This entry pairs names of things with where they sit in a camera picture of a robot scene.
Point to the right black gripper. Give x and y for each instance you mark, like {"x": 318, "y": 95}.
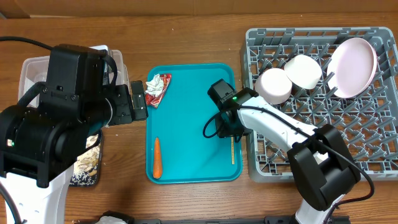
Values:
{"x": 225, "y": 129}

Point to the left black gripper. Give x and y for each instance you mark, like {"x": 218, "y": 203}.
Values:
{"x": 125, "y": 111}

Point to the wooden chopstick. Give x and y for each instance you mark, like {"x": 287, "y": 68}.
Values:
{"x": 232, "y": 151}

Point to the red foil wrapper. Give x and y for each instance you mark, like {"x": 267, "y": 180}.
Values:
{"x": 156, "y": 89}

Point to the orange carrot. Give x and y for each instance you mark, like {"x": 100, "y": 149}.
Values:
{"x": 157, "y": 164}

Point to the white bowl with food scraps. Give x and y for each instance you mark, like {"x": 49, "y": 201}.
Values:
{"x": 274, "y": 86}

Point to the small white bowl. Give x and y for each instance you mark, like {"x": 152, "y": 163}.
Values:
{"x": 303, "y": 71}

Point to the large white plate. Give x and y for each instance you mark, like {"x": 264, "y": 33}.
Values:
{"x": 352, "y": 68}

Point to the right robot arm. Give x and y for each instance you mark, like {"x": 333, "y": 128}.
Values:
{"x": 323, "y": 168}

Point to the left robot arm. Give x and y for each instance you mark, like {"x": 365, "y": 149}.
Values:
{"x": 44, "y": 133}

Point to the grey dishwasher rack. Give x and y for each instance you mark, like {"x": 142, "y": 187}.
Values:
{"x": 367, "y": 122}

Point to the teal serving tray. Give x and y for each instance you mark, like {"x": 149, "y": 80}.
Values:
{"x": 180, "y": 124}

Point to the black plastic tray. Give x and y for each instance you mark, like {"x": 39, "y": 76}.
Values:
{"x": 93, "y": 168}

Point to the clear plastic storage bin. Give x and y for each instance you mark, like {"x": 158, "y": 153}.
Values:
{"x": 121, "y": 68}

